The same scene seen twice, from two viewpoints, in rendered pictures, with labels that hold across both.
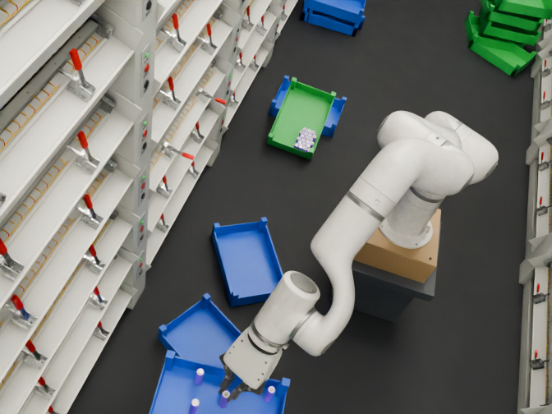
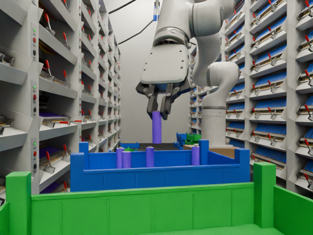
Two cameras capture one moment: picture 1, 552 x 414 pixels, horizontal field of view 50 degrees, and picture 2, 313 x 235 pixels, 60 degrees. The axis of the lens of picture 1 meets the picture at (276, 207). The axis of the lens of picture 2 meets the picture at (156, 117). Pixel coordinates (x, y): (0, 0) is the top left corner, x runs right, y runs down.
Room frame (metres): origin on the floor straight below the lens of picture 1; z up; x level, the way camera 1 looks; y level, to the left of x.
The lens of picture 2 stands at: (-0.04, 0.05, 0.54)
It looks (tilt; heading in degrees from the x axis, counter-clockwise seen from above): 1 degrees down; 352
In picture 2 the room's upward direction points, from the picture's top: straight up
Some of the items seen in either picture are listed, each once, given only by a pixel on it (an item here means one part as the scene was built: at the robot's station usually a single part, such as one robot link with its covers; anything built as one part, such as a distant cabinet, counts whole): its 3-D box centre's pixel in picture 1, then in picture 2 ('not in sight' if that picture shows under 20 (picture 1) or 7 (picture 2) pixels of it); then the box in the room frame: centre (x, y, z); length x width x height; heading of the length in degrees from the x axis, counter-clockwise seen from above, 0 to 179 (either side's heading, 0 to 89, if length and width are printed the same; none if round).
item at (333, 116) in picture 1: (308, 106); not in sight; (2.07, 0.00, 0.04); 0.30 x 0.20 x 0.08; 86
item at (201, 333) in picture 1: (212, 348); not in sight; (0.82, 0.06, 0.04); 0.30 x 0.20 x 0.08; 58
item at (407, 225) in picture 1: (415, 206); (213, 128); (1.27, -0.41, 0.47); 0.19 x 0.19 x 0.18
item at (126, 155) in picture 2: (194, 407); (126, 168); (0.49, 0.04, 0.44); 0.02 x 0.02 x 0.06
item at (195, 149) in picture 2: (269, 393); (195, 159); (0.57, -0.12, 0.44); 0.02 x 0.02 x 0.06
